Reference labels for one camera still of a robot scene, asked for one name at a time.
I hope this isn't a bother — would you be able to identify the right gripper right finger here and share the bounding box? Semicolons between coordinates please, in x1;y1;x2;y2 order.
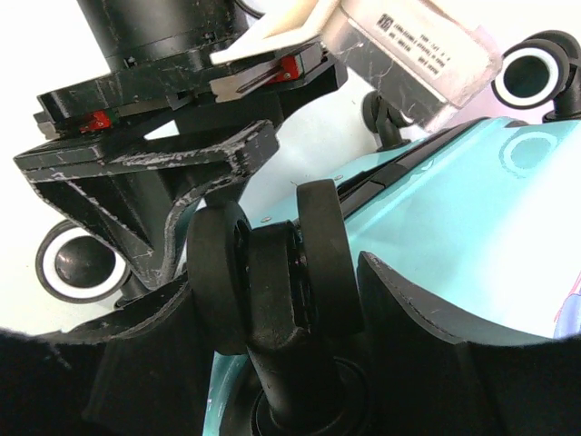
357;252;580;435

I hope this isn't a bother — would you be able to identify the pink and teal children's suitcase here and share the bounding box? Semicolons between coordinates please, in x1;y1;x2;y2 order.
34;29;581;436

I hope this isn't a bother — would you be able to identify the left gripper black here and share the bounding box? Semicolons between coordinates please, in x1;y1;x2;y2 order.
15;42;347;291

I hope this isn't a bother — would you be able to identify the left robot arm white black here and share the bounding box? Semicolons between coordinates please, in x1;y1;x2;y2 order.
15;1;348;302

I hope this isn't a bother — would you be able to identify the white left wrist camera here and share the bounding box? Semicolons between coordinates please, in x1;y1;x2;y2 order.
211;0;503;132

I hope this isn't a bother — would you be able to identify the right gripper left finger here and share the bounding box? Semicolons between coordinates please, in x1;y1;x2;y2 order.
1;276;213;435

